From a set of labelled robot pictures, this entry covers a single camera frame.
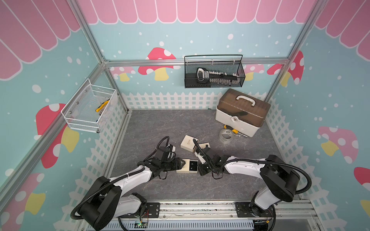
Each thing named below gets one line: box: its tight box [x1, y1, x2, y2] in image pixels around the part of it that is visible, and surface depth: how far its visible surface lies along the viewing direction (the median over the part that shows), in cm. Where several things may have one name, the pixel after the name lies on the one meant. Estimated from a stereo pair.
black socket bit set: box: [196, 67, 241, 86], surface depth 91 cm
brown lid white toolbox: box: [215, 88, 271, 138], surface depth 98 cm
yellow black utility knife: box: [95, 98, 110, 113], surface depth 77 cm
